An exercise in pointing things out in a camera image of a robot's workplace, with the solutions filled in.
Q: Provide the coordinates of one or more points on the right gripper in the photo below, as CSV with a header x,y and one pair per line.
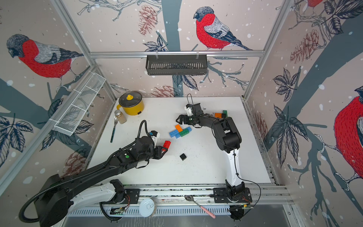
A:
x,y
186,121

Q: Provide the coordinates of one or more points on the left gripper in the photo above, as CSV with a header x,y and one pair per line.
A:
x,y
159,149

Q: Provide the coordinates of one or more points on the orange lego brick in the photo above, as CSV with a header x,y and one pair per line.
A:
x,y
178,128
218,115

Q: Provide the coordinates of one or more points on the red lego brick back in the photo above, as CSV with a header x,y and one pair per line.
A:
x,y
166,144

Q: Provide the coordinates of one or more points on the black small lego brick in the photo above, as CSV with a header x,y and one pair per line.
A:
x,y
183,157

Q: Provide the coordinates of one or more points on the dark green lego brick front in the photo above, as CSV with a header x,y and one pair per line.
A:
x,y
184,132

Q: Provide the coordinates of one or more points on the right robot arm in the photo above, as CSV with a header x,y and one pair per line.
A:
x,y
228,140

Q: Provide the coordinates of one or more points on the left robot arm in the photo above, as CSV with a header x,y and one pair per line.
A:
x,y
61,195

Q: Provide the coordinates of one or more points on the yellow pot with lid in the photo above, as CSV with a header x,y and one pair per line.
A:
x,y
131,102

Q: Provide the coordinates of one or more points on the small glass jar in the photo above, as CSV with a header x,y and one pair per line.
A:
x,y
120,116

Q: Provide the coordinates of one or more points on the white round lid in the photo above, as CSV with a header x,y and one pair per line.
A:
x,y
147,208

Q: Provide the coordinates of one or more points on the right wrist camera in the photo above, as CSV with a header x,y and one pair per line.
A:
x,y
189,108

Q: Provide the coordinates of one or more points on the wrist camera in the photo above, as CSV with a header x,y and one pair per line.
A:
x,y
189,108
154,136

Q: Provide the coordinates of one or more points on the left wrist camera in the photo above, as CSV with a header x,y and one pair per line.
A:
x,y
154,136

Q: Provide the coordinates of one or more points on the pink handled spoon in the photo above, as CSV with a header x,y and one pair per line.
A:
x,y
191,199

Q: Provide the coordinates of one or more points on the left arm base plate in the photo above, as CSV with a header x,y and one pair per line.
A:
x,y
128,196

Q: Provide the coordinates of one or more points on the black wire shelf basket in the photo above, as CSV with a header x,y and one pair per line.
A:
x,y
163,65

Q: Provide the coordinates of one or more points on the teal handled spoon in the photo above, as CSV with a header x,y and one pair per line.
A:
x,y
114,128

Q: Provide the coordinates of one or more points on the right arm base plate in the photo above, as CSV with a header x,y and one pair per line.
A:
x,y
222,195

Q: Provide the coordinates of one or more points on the white wire wall basket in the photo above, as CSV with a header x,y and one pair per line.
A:
x,y
85,94

